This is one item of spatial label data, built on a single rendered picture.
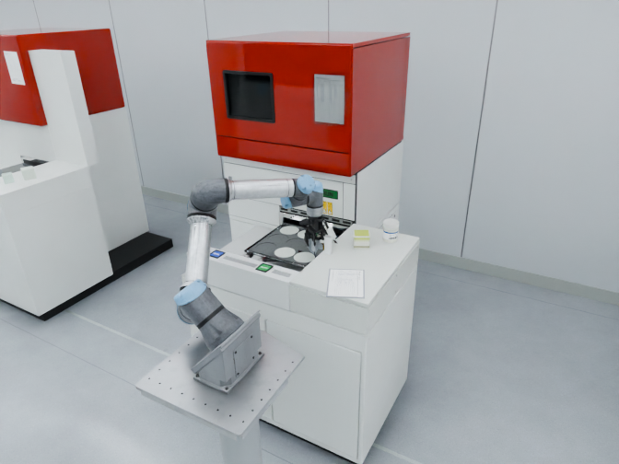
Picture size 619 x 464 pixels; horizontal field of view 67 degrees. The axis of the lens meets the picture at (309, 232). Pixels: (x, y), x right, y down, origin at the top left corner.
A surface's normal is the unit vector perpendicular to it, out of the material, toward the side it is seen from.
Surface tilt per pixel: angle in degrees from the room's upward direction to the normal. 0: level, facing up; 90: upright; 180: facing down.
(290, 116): 90
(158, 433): 0
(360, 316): 90
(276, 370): 0
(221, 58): 90
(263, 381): 0
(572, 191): 90
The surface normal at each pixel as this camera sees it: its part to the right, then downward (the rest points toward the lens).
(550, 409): -0.02, -0.90
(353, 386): -0.50, 0.40
